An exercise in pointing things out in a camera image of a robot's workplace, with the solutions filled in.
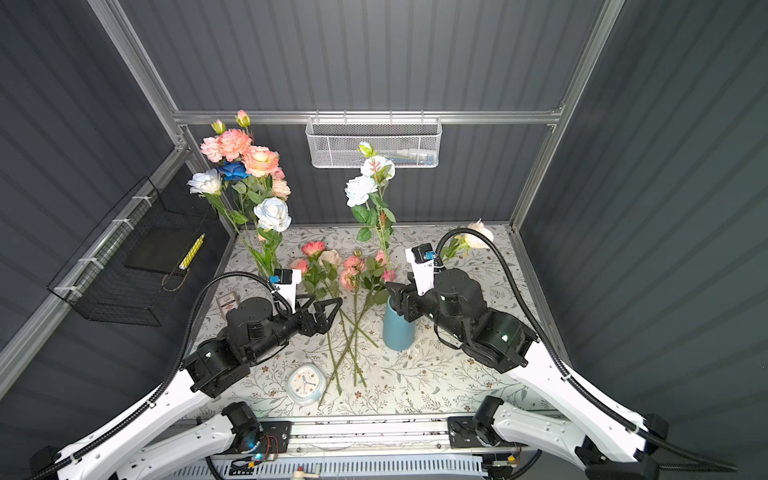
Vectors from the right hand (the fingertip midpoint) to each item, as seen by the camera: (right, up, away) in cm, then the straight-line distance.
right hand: (400, 282), depth 63 cm
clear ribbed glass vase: (-37, +4, +20) cm, 42 cm away
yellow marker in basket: (-53, +6, +12) cm, 55 cm away
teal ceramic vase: (0, -16, +16) cm, 22 cm away
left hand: (-16, -4, +5) cm, 17 cm away
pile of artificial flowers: (-12, -5, +39) cm, 41 cm away
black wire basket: (-66, +7, +13) cm, 67 cm away
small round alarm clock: (-25, -29, +16) cm, 41 cm away
